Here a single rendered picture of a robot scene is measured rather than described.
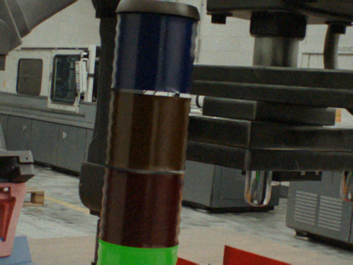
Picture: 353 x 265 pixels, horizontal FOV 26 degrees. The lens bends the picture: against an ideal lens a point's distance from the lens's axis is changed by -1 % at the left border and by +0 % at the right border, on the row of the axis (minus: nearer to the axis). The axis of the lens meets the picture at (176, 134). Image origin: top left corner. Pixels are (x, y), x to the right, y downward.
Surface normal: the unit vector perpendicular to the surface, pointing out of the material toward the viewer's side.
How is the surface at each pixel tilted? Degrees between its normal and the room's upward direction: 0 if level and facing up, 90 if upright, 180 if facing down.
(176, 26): 76
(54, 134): 90
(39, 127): 90
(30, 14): 87
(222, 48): 91
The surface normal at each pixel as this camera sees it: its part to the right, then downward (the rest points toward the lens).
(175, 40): 0.50, -0.15
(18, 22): 0.76, 0.14
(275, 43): -0.17, 0.04
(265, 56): -0.53, 0.00
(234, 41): -0.79, -0.04
